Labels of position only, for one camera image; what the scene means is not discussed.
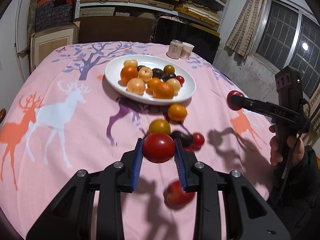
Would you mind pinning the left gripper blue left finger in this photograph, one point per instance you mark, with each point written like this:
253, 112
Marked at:
69, 214

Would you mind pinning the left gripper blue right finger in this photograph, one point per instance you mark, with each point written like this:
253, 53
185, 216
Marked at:
248, 216

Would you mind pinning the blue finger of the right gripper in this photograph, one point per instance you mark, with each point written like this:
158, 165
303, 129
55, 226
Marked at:
271, 110

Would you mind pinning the small red tomato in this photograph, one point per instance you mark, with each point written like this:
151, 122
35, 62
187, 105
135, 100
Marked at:
234, 100

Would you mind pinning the red cherry tomato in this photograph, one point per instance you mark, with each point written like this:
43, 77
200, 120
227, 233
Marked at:
180, 79
198, 141

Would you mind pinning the large yellow apple fruit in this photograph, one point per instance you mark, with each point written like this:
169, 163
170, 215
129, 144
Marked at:
175, 84

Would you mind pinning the yellow tomato front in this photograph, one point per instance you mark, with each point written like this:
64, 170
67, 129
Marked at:
169, 69

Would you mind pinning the large orange mandarin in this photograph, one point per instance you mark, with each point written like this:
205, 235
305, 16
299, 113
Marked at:
163, 90

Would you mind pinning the dark water chestnut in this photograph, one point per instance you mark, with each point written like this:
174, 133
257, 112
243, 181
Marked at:
158, 73
140, 67

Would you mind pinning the large red plum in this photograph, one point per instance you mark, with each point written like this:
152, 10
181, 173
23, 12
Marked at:
158, 147

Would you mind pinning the pale yellow round fruit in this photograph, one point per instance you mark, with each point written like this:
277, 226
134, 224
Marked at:
136, 86

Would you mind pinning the small orange mandarin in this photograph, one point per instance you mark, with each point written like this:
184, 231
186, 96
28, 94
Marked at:
128, 73

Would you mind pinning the person right hand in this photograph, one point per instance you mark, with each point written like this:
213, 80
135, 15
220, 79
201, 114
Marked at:
297, 145

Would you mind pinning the barred right window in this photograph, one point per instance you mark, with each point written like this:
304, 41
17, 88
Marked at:
288, 35

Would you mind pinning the red cherry tomato in plate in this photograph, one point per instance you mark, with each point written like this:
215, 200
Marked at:
180, 79

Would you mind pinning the beige curtain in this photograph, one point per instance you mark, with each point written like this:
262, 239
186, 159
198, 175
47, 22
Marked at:
241, 35

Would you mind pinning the pink paper cup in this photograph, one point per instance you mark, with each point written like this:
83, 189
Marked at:
186, 51

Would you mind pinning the dark purple small fruit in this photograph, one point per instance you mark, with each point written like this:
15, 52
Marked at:
169, 76

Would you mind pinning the pink drink can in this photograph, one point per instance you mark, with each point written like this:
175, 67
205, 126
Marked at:
175, 49

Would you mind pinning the yellow orange tomato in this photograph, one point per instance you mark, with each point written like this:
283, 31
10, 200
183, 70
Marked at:
160, 126

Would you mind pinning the pink deer tablecloth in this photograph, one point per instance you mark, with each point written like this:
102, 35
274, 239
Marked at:
67, 117

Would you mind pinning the yellow fruit in plate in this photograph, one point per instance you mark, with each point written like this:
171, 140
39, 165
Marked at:
131, 63

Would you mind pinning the white oval plate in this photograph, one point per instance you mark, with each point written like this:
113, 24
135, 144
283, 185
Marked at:
114, 67

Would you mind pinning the framed picture board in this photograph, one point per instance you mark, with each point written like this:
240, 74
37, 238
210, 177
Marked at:
44, 42

